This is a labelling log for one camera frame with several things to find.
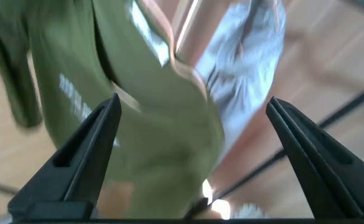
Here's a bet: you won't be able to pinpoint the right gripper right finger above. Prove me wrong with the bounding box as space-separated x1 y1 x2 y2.
264 95 364 218

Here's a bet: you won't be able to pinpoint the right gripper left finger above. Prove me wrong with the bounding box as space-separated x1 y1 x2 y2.
7 92 123 220

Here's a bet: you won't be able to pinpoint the green garment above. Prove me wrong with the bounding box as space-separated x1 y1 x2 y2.
0 0 226 219

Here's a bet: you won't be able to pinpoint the pale grey shorts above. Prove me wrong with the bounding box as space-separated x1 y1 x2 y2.
195 0 287 158

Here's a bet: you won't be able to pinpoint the pink clothes hanger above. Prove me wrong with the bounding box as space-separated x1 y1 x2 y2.
110 0 209 112

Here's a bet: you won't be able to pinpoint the black clothes rack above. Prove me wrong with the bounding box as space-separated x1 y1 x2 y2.
183 0 364 219

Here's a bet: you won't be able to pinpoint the white laundry basket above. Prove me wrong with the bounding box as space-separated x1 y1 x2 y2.
232 203 267 219

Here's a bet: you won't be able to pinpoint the beige curtain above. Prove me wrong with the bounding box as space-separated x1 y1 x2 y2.
153 0 364 219

